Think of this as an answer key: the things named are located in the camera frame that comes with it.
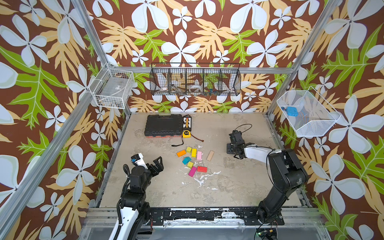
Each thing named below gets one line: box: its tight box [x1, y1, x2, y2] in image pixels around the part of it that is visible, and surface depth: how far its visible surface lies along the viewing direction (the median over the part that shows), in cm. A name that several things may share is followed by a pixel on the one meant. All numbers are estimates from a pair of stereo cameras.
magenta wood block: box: [188, 166, 197, 178], surface depth 91 cm
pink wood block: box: [196, 151, 203, 161], surface depth 98 cm
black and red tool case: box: [144, 114, 183, 138], surface depth 109 cm
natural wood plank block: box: [206, 150, 215, 162], surface depth 97 cm
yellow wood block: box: [191, 148, 198, 158], surface depth 98 cm
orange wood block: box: [176, 150, 187, 157], surface depth 100 cm
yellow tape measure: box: [182, 130, 192, 139], surface depth 107 cm
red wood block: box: [197, 166, 208, 173], surface depth 93 cm
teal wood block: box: [182, 156, 192, 165], surface depth 95 cm
